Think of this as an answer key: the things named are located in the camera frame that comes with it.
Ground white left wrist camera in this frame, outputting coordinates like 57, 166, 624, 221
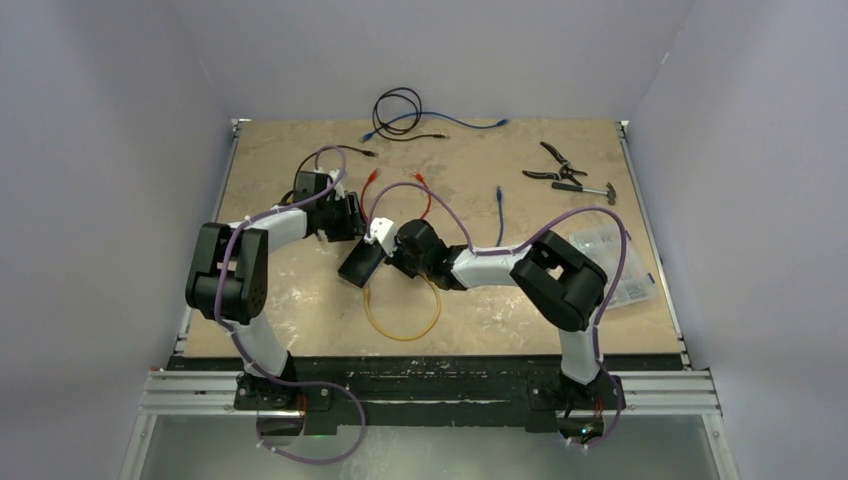
328, 169, 346, 200

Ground red ethernet cable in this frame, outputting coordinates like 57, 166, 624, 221
359, 169, 433, 221

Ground clear plastic screw box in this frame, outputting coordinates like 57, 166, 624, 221
568, 223, 658, 309

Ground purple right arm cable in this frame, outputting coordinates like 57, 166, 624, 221
365, 182, 629, 452

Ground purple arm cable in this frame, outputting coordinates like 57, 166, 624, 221
365, 182, 629, 452
213, 144, 367, 466

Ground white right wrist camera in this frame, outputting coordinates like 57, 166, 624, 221
364, 217, 398, 257

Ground aluminium table edge rail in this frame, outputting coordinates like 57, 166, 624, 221
615, 120, 693, 371

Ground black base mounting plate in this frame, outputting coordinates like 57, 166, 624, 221
165, 355, 684, 437

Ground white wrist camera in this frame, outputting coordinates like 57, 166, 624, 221
328, 169, 346, 200
364, 217, 398, 257

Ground black wire stripper pliers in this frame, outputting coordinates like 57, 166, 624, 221
521, 140, 590, 187

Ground yellow ethernet cable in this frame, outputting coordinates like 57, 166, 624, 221
361, 278, 444, 343

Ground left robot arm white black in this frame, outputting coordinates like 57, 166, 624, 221
185, 169, 365, 409

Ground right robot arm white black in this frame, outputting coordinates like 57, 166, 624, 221
386, 220, 609, 407

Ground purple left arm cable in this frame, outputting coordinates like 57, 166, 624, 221
213, 144, 367, 466

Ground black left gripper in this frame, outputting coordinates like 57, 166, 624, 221
317, 193, 370, 242

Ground aluminium front frame rails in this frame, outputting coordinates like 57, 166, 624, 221
119, 371, 739, 479

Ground claw hammer black handle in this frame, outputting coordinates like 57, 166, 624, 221
551, 182, 617, 205

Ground black coiled cable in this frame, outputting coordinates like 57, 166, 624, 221
371, 87, 446, 142

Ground black network switch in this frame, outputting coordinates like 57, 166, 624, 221
337, 239, 386, 289

